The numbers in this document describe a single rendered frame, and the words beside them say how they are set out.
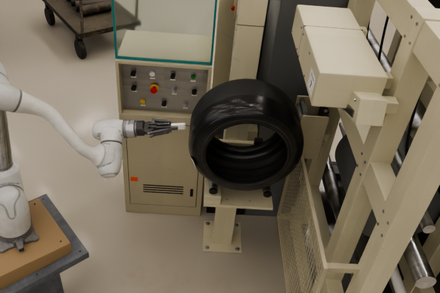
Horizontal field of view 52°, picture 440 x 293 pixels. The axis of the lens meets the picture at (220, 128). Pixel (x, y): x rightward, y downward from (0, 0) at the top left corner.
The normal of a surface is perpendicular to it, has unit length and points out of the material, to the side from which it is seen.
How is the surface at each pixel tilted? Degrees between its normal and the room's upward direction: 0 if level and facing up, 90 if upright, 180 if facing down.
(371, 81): 90
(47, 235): 4
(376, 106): 72
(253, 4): 90
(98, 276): 0
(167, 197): 90
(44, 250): 4
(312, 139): 90
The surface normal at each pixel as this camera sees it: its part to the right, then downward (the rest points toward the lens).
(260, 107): 0.16, -0.15
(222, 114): -0.33, -0.11
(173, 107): 0.00, 0.62
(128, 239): 0.08, -0.79
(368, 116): 0.02, 0.34
